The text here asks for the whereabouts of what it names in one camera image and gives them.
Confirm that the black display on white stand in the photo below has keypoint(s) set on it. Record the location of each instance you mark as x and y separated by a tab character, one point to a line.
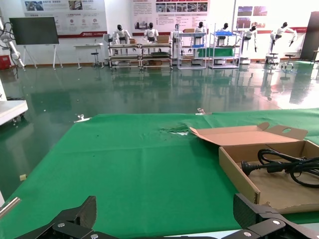
33	31

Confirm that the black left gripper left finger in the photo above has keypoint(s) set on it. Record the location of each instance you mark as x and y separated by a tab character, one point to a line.
87	214

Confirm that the white wall poster red stripe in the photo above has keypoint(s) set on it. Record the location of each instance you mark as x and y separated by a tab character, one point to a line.
74	17

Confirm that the wall poster with photo row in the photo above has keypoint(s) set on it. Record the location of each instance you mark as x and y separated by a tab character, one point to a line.
169	15

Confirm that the white wheeled cart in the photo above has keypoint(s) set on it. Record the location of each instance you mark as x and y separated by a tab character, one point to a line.
10	109

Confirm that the small white table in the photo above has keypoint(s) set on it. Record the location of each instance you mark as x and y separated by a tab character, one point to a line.
88	45

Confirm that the cardboard box with torn rim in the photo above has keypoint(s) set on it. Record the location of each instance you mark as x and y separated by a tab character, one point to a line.
269	191

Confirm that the white industrial robot arm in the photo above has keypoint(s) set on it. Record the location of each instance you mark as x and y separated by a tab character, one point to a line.
11	47

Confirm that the green panel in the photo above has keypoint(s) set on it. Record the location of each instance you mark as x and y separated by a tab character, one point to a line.
216	52

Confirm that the green table cloth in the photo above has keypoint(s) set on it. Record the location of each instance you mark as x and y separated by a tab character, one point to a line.
124	161

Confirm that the dark brown door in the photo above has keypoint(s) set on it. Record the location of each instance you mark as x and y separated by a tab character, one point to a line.
311	35

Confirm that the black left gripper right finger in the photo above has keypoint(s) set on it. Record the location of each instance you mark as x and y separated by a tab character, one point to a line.
245	214

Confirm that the white metal shelf rack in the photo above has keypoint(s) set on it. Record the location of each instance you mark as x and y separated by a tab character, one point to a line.
192	34
224	66

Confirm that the black round stool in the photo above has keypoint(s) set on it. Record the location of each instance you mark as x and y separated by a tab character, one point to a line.
289	55
273	54
95	56

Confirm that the large closed cardboard carton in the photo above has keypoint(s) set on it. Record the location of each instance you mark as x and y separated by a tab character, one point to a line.
163	39

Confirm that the blue plastic bin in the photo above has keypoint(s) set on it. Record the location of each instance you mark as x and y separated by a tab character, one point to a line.
223	33

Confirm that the small flat cardboard carton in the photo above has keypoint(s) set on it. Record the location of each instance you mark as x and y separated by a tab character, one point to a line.
189	30

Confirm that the red floor cabinet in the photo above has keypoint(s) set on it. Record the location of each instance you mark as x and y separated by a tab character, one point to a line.
5	62

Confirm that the white tube workbench rack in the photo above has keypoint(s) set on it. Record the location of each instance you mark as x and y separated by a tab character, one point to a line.
124	51
157	51

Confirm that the wall poster with landscape photos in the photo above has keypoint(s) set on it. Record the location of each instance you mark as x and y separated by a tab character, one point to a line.
249	17

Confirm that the small beige scrap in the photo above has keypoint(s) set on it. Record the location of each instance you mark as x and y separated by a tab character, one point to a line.
23	177

